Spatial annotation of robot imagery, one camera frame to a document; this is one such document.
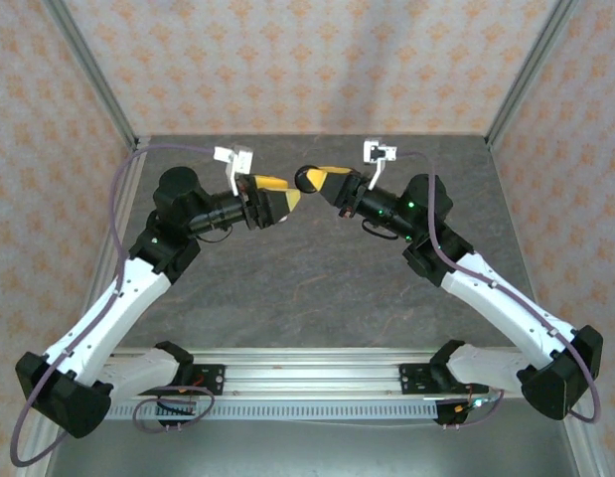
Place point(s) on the black earbud charging case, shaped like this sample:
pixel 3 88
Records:
pixel 301 180

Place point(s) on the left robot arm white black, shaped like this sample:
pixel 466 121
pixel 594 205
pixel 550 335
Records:
pixel 118 308

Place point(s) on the grey metal lower panel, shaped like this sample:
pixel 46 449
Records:
pixel 307 452

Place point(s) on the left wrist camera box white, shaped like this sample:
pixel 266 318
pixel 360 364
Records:
pixel 240 159

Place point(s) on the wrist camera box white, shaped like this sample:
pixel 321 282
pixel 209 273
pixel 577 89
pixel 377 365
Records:
pixel 379 151
pixel 240 159

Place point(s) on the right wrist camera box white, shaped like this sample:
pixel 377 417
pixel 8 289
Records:
pixel 379 151

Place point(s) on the aluminium side rail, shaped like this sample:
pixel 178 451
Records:
pixel 125 194

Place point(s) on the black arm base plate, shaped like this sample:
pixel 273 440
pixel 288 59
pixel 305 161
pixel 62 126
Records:
pixel 411 380
pixel 212 380

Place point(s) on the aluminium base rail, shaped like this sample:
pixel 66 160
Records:
pixel 312 370

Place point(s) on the aluminium frame post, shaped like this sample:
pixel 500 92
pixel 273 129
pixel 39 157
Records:
pixel 93 69
pixel 529 69

